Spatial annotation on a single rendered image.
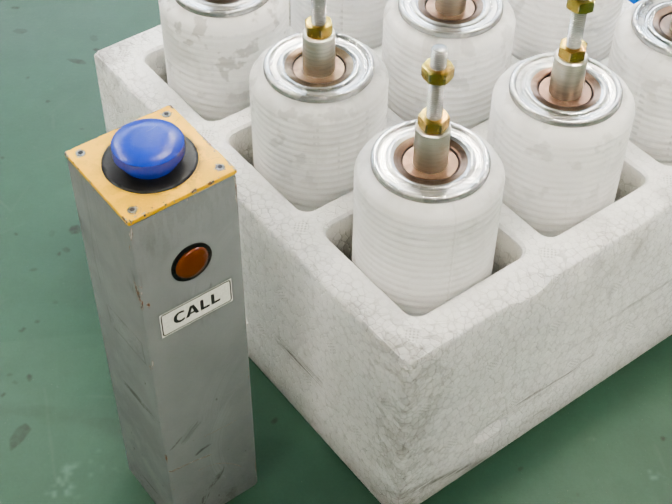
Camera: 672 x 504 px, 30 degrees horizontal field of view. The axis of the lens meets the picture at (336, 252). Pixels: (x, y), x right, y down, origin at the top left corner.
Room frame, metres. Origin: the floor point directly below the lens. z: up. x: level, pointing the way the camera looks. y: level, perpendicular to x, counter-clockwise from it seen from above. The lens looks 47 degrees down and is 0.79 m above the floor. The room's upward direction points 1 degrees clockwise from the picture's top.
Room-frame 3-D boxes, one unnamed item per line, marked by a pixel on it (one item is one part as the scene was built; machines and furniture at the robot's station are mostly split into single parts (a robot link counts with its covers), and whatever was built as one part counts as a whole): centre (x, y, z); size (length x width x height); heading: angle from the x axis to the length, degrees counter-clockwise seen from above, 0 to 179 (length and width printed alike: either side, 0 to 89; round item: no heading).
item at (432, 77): (0.59, -0.06, 0.32); 0.02 x 0.02 x 0.01; 56
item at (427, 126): (0.59, -0.06, 0.29); 0.02 x 0.02 x 0.01; 56
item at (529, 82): (0.66, -0.15, 0.25); 0.08 x 0.08 x 0.01
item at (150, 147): (0.51, 0.10, 0.32); 0.04 x 0.04 x 0.02
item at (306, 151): (0.68, 0.01, 0.16); 0.10 x 0.10 x 0.18
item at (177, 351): (0.51, 0.10, 0.16); 0.07 x 0.07 x 0.31; 37
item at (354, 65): (0.68, 0.01, 0.25); 0.08 x 0.08 x 0.01
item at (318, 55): (0.68, 0.01, 0.26); 0.02 x 0.02 x 0.03
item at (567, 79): (0.66, -0.15, 0.26); 0.02 x 0.02 x 0.03
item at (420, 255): (0.59, -0.06, 0.16); 0.10 x 0.10 x 0.18
